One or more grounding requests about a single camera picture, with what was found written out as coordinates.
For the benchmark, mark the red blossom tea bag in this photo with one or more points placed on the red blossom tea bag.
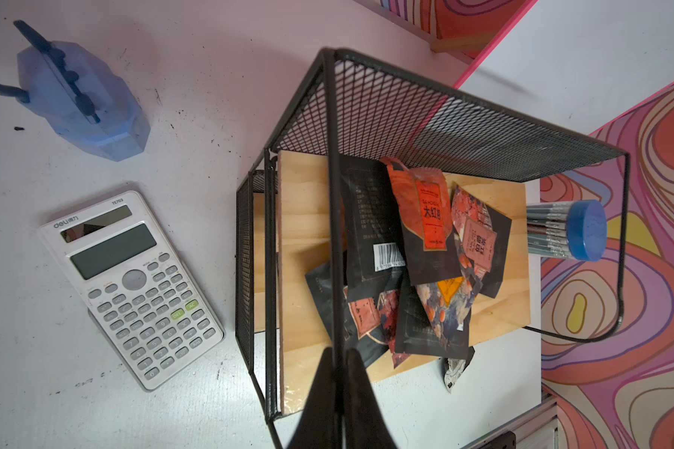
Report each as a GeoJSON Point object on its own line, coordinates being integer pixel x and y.
{"type": "Point", "coordinates": [483, 233]}

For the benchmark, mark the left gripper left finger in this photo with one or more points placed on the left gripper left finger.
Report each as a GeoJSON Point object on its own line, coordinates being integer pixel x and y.
{"type": "Point", "coordinates": [316, 428]}

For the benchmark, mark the black tea bag barcode back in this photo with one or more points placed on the black tea bag barcode back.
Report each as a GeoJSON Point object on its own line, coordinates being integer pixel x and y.
{"type": "Point", "coordinates": [374, 259]}

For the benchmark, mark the orange black tea bag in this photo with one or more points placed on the orange black tea bag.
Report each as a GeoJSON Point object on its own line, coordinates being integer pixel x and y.
{"type": "Point", "coordinates": [427, 325]}

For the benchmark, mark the black tea bag lower left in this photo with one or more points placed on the black tea bag lower left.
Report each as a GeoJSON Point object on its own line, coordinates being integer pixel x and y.
{"type": "Point", "coordinates": [361, 329]}

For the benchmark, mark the blue translucent pen holder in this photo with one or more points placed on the blue translucent pen holder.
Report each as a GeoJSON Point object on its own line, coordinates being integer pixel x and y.
{"type": "Point", "coordinates": [79, 96]}

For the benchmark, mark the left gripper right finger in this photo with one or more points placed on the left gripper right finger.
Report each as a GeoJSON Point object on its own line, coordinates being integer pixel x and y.
{"type": "Point", "coordinates": [363, 420]}

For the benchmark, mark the bright red tea bag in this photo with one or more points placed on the bright red tea bag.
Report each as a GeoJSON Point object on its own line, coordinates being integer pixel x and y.
{"type": "Point", "coordinates": [423, 201]}

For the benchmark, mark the silver white tea bag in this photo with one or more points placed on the silver white tea bag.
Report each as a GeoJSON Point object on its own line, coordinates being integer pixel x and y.
{"type": "Point", "coordinates": [453, 368]}

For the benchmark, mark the white scientific calculator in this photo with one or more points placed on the white scientific calculator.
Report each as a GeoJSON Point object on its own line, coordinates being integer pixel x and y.
{"type": "Point", "coordinates": [136, 289]}

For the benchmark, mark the white board pink frame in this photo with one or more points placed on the white board pink frame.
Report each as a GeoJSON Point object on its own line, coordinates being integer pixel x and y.
{"type": "Point", "coordinates": [576, 64]}

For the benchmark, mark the black wire wooden two-tier shelf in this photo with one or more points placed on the black wire wooden two-tier shelf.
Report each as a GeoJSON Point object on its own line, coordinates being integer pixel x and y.
{"type": "Point", "coordinates": [290, 220]}

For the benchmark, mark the blue-lidded pencil tube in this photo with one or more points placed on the blue-lidded pencil tube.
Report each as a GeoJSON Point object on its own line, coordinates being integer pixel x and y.
{"type": "Point", "coordinates": [575, 230]}

